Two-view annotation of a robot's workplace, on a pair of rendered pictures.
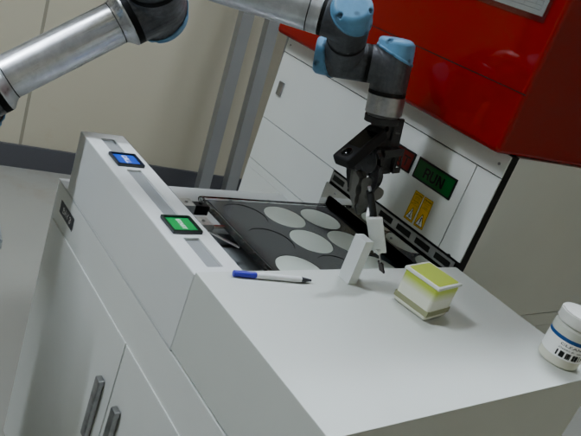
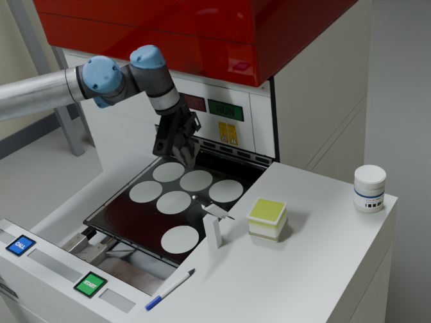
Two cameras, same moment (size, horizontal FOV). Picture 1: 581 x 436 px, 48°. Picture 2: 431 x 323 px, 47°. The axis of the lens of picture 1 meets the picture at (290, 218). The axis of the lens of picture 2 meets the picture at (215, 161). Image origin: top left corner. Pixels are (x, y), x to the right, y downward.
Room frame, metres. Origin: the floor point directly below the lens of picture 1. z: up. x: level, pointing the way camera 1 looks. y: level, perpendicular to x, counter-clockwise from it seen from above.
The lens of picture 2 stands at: (0.20, -0.05, 1.82)
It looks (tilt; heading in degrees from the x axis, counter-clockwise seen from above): 36 degrees down; 353
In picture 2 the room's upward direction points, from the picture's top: 10 degrees counter-clockwise
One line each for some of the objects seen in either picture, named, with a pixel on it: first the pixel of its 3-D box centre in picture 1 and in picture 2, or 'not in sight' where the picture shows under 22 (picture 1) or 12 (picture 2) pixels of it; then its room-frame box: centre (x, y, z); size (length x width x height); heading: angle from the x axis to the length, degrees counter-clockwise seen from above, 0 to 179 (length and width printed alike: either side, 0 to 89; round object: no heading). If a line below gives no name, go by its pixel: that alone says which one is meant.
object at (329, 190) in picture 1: (374, 240); (211, 161); (1.46, -0.21, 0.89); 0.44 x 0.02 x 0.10; 42
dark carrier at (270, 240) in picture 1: (310, 242); (174, 202); (1.30, -0.06, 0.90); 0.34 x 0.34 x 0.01; 42
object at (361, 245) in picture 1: (367, 246); (215, 219); (1.05, -0.14, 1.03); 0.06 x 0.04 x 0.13; 132
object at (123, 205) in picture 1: (143, 225); (63, 284); (1.11, 0.25, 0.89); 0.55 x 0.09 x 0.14; 42
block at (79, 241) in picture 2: (174, 206); (72, 247); (1.23, 0.23, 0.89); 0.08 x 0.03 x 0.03; 132
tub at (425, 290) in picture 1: (426, 291); (267, 220); (1.04, -0.26, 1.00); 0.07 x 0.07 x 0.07; 51
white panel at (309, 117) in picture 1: (353, 161); (163, 113); (1.60, -0.10, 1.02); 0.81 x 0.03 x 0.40; 42
